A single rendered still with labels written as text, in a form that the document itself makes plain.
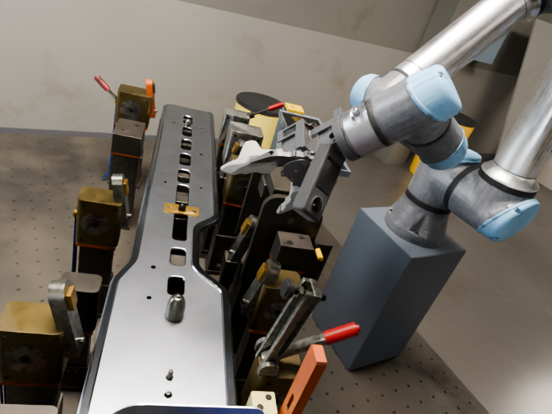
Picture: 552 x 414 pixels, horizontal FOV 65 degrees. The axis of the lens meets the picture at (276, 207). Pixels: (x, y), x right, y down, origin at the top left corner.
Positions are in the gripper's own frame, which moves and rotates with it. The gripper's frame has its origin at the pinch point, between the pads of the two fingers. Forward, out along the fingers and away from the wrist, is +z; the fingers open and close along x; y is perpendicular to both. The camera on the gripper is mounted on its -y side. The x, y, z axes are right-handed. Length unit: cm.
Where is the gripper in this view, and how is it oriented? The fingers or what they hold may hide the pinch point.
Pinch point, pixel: (249, 196)
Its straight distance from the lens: 74.0
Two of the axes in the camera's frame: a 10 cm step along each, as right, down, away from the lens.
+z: -7.9, 3.6, 4.9
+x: -6.1, -4.7, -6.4
